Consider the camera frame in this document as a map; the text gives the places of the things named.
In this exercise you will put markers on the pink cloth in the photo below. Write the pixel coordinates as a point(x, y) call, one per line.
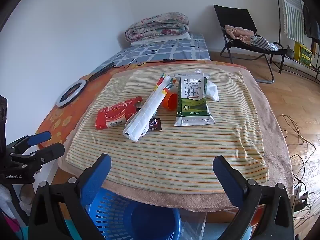
point(240, 33)

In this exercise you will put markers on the hanging dark clothes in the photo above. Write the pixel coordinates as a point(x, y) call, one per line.
point(312, 25)

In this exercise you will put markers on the black drying rack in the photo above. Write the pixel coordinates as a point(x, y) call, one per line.
point(278, 17)

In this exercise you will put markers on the orange bottle cap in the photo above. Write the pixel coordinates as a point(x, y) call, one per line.
point(170, 102)

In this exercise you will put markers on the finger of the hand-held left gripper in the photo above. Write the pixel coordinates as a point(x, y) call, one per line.
point(50, 151)
point(40, 137)

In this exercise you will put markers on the clear plastic bag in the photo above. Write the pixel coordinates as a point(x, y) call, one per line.
point(195, 225)

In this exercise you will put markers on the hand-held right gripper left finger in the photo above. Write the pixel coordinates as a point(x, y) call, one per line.
point(96, 178)

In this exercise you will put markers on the yellow crate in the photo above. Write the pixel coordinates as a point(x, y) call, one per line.
point(303, 53)

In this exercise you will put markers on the black folding chair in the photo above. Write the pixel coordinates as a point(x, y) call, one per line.
point(232, 15)

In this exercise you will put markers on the red tissue packet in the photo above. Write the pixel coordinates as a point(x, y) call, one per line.
point(112, 115)

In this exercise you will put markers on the crumpled white tissue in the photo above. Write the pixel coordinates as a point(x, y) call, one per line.
point(212, 91)

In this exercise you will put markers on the striped yellow towel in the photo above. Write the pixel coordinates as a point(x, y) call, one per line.
point(175, 150)

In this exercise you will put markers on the white power strip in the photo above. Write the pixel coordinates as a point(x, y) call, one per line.
point(301, 195)

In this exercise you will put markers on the blue plastic basket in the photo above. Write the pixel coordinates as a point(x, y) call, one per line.
point(150, 220)

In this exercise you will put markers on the beige towel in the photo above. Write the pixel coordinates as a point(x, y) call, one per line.
point(272, 140)

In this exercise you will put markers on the black tripod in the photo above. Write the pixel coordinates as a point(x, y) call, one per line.
point(102, 70)

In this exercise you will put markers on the blue checked bed sheet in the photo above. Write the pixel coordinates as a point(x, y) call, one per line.
point(172, 50)

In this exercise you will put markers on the dark chocolate bar wrapper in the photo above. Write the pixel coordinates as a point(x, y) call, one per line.
point(155, 125)

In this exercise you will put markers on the striped grey cloth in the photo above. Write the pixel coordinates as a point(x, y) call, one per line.
point(265, 45)

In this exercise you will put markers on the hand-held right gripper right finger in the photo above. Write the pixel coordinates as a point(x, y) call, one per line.
point(228, 181)

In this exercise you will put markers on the crumpled clear plastic wrap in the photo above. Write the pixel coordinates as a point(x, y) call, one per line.
point(200, 72)

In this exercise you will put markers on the white paper wrapper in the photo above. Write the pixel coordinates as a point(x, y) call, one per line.
point(145, 112)

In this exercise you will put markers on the folded floral quilt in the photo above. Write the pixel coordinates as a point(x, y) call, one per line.
point(157, 25)

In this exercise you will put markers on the hanging green striped towel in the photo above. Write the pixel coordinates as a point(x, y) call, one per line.
point(291, 7)

